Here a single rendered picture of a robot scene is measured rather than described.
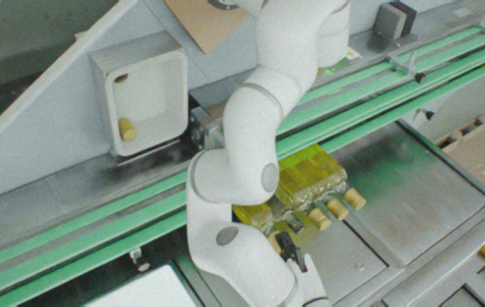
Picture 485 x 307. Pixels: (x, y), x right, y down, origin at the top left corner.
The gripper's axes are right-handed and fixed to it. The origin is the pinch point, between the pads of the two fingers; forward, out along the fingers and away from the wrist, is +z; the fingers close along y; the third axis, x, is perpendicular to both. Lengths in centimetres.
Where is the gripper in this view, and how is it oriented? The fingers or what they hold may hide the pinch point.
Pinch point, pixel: (282, 246)
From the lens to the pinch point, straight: 102.6
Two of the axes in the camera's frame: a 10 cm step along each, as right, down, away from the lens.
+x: -9.4, 2.0, -2.8
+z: -3.4, -6.9, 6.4
